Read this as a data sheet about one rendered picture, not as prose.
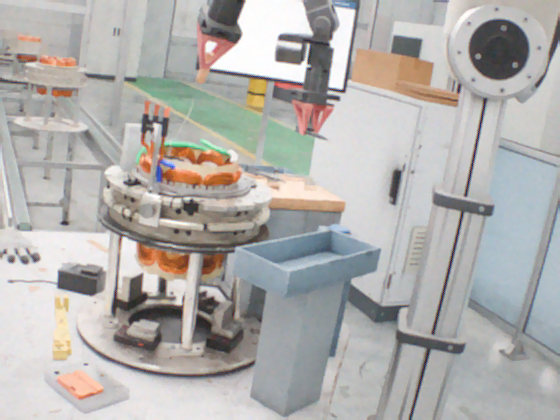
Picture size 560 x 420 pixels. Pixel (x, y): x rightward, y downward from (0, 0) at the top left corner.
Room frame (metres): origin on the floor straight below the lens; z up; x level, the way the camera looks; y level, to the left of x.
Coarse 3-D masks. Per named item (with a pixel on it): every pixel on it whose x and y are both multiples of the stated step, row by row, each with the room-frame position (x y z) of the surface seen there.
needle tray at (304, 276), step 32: (256, 256) 0.95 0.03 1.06; (288, 256) 1.07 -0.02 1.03; (320, 256) 1.12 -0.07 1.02; (352, 256) 1.03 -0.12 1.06; (288, 288) 0.91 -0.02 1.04; (320, 288) 0.98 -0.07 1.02; (288, 320) 0.99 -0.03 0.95; (320, 320) 1.01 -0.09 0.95; (288, 352) 0.98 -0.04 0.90; (320, 352) 1.03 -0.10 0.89; (256, 384) 1.02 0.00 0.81; (288, 384) 0.98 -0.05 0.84; (320, 384) 1.05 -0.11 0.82
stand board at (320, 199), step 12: (264, 180) 1.48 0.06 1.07; (276, 192) 1.38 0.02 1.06; (288, 192) 1.40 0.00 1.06; (300, 192) 1.42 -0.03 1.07; (312, 192) 1.44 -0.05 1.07; (324, 192) 1.46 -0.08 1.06; (276, 204) 1.34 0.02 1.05; (288, 204) 1.35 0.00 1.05; (300, 204) 1.36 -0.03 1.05; (312, 204) 1.38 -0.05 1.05; (324, 204) 1.39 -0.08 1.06; (336, 204) 1.40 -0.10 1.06
